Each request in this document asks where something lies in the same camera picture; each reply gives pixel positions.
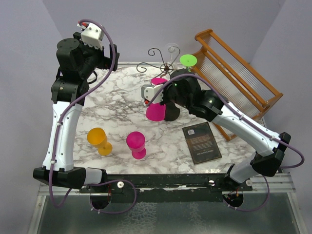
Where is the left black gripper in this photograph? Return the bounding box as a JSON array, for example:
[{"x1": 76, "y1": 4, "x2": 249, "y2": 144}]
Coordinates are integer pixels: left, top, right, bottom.
[{"x1": 74, "y1": 32, "x2": 118, "y2": 78}]

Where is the pink wine glass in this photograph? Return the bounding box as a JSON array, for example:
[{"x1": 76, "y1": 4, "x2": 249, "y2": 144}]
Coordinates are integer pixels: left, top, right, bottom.
[
  {"x1": 126, "y1": 131, "x2": 146, "y2": 160},
  {"x1": 146, "y1": 78, "x2": 167, "y2": 122}
]

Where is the green plastic wine glass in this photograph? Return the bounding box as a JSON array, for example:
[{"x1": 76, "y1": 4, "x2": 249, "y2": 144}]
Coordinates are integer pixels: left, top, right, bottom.
[{"x1": 179, "y1": 54, "x2": 197, "y2": 73}]

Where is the clear wine glass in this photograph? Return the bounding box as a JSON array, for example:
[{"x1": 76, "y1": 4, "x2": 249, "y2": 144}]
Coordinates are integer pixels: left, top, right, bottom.
[{"x1": 165, "y1": 43, "x2": 180, "y2": 70}]

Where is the pink wine glass front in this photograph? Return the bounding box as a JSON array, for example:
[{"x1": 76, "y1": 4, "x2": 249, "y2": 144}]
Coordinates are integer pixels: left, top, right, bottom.
[{"x1": 126, "y1": 131, "x2": 146, "y2": 160}]

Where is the orange plastic wine glass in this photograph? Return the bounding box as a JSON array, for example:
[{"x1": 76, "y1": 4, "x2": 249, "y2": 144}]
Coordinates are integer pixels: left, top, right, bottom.
[{"x1": 87, "y1": 128, "x2": 113, "y2": 156}]

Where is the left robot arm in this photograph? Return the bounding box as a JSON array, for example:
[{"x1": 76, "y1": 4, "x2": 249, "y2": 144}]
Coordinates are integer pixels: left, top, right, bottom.
[{"x1": 33, "y1": 29, "x2": 119, "y2": 193}]

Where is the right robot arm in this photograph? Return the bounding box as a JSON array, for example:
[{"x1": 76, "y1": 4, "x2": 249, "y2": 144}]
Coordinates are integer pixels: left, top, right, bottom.
[{"x1": 162, "y1": 69, "x2": 291, "y2": 191}]

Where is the metal wine glass rack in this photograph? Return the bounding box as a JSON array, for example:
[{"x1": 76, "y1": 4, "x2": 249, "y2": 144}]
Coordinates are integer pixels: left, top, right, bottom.
[{"x1": 136, "y1": 46, "x2": 182, "y2": 122}]

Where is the wooden dish rack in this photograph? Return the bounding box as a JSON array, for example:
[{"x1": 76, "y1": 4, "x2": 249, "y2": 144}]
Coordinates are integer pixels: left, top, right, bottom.
[{"x1": 190, "y1": 28, "x2": 284, "y2": 142}]

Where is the black book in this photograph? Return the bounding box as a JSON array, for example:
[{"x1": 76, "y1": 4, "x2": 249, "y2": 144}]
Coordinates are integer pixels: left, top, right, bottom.
[{"x1": 182, "y1": 122, "x2": 222, "y2": 165}]

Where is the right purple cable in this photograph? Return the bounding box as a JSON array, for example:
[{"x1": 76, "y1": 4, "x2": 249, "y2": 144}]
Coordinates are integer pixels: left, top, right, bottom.
[{"x1": 146, "y1": 74, "x2": 305, "y2": 212}]

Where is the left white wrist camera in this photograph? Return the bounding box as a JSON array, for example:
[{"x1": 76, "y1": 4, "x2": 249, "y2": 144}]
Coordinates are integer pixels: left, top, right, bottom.
[{"x1": 77, "y1": 22, "x2": 104, "y2": 50}]

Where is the black mounting rail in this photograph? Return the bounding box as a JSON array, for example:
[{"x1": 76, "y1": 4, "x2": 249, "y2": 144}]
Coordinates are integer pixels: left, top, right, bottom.
[{"x1": 79, "y1": 173, "x2": 252, "y2": 203}]

